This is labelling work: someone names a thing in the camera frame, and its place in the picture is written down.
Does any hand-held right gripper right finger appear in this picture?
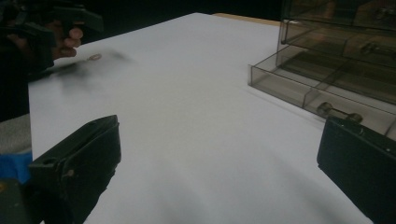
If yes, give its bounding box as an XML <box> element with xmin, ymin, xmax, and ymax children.
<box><xmin>316</xmin><ymin>116</ymin><xmax>396</xmax><ymax>224</ymax></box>

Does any smoky clear drawer cabinet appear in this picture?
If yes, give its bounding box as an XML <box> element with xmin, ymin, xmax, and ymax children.
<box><xmin>276</xmin><ymin>0</ymin><xmax>396</xmax><ymax>105</ymax></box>

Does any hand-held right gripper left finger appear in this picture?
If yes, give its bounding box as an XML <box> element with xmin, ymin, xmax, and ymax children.
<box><xmin>28</xmin><ymin>114</ymin><xmax>122</xmax><ymax>224</ymax></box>

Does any smoky clear plastic drawer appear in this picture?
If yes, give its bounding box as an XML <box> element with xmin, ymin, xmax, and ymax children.
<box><xmin>247</xmin><ymin>46</ymin><xmax>396</xmax><ymax>142</ymax></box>

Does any white table mat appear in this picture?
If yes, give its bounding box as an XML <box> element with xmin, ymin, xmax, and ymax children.
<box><xmin>27</xmin><ymin>12</ymin><xmax>375</xmax><ymax>224</ymax></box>

